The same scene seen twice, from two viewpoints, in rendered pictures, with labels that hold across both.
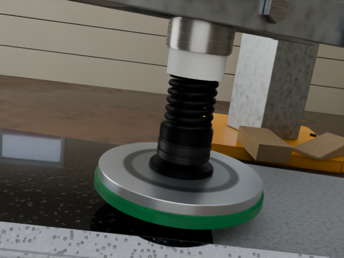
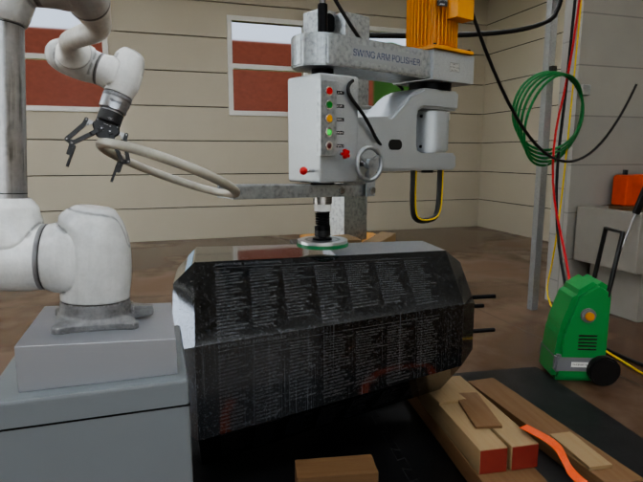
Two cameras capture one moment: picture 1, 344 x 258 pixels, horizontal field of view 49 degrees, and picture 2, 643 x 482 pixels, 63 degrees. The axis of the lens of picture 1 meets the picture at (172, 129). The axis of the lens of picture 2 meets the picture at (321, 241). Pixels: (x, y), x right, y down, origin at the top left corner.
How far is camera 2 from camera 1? 1.75 m
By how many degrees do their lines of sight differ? 12
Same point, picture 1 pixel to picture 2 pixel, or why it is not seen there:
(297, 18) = (347, 191)
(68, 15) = (110, 165)
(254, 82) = (335, 209)
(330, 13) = (356, 187)
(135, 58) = (194, 202)
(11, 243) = (284, 263)
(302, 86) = (363, 208)
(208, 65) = (326, 208)
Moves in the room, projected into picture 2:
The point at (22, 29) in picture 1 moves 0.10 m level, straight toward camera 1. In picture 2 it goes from (55, 189) to (56, 190)
